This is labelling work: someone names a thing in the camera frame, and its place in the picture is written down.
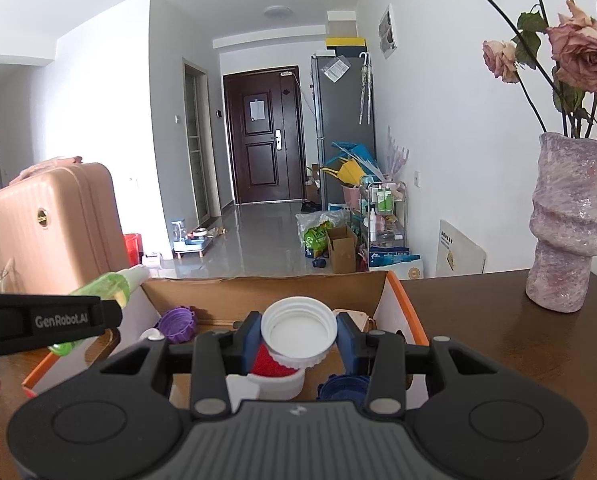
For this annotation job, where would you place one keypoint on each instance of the purple ribbed lid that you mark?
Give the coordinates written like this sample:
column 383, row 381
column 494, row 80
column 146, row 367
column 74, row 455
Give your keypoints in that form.
column 178, row 322

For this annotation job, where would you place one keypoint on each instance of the pink textured vase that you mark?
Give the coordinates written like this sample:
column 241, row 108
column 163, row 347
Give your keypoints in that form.
column 568, row 240

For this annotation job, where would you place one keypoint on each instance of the purple plastic hangers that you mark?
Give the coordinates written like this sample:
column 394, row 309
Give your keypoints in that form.
column 397, row 157

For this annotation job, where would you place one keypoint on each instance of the clear glass cup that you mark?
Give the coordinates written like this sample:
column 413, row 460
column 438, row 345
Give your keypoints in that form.
column 3, row 280

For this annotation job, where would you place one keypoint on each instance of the white bottle red label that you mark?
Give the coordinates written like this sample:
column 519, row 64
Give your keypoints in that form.
column 273, row 360

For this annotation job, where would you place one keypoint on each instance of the green white spray bottle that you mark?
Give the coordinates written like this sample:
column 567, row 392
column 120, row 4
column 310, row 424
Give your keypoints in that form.
column 108, row 285

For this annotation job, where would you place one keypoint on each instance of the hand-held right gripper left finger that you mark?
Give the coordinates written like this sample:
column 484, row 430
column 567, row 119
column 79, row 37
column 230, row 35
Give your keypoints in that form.
column 251, row 340

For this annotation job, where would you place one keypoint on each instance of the pink bucket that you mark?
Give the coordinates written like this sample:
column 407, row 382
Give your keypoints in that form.
column 352, row 196

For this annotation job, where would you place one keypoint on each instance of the red bin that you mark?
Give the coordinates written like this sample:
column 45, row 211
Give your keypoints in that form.
column 132, row 250

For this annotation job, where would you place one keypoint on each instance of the white small floor rack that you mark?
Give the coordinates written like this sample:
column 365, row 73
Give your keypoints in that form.
column 191, row 245

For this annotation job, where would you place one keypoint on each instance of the clear plastic paper sleeve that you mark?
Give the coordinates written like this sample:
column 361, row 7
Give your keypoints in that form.
column 337, row 70

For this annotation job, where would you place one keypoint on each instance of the green plastic bag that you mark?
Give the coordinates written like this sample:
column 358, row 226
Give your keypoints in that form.
column 318, row 240

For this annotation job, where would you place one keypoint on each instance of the yellow flat box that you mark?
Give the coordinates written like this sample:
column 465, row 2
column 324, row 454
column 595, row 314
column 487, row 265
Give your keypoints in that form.
column 346, row 42

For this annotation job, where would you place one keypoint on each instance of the blue plastic hangers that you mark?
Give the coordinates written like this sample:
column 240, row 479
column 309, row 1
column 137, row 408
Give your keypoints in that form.
column 358, row 150

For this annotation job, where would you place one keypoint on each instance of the small brown carton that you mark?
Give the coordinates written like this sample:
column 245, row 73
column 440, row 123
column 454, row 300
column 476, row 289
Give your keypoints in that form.
column 313, row 182

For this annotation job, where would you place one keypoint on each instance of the round ceiling light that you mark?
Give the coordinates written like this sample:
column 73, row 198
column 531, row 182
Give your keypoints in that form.
column 278, row 11

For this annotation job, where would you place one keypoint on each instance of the grey refrigerator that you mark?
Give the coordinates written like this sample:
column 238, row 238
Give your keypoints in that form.
column 338, row 120

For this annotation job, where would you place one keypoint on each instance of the pink hard-shell suitcase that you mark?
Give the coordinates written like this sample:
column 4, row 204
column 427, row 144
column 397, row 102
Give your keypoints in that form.
column 53, row 230

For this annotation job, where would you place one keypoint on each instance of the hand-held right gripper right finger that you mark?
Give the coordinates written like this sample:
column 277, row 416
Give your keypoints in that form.
column 351, row 345

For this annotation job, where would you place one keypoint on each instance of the white leaning board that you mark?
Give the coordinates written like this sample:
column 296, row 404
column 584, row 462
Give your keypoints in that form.
column 461, row 252

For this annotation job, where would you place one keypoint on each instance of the red cardboard box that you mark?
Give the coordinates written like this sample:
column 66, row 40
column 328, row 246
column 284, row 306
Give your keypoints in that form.
column 238, row 295

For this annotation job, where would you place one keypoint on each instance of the yellow plastic hangers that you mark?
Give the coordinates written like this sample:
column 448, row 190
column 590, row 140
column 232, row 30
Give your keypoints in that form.
column 351, row 171

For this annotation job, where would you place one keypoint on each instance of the open cardboard floor box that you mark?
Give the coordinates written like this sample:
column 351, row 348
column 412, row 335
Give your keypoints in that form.
column 342, row 252

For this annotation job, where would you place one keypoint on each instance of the white box gold emblem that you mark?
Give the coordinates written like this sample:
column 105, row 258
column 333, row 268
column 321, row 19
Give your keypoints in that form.
column 411, row 269

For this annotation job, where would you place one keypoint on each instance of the dried rose bouquet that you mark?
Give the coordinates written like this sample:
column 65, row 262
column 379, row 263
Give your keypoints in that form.
column 583, row 55

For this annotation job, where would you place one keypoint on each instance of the white wall electrical panel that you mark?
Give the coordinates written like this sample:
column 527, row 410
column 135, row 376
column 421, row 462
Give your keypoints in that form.
column 388, row 30

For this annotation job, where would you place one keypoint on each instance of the white ribbed lid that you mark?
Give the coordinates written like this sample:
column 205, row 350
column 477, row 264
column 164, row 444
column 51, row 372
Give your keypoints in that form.
column 298, row 332

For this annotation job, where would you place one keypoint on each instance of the grey framed glass door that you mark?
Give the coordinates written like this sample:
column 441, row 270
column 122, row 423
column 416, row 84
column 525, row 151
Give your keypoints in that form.
column 198, row 150

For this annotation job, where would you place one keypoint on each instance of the white folded umbrella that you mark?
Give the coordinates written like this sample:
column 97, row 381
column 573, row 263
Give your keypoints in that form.
column 366, row 90

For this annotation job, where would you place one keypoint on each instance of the blue ribbed lid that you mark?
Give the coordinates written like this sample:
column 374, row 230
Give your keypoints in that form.
column 343, row 387

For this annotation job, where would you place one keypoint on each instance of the dark brown door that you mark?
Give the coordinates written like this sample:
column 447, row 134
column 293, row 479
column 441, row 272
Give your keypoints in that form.
column 263, row 160

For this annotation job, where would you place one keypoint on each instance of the small white box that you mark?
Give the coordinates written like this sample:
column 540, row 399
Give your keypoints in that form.
column 152, row 260

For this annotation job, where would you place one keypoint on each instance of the blue carton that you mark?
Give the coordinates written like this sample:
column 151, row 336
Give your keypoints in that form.
column 388, row 257

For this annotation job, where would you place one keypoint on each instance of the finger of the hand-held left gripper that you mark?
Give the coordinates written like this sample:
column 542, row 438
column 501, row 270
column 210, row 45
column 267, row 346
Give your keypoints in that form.
column 112, row 316

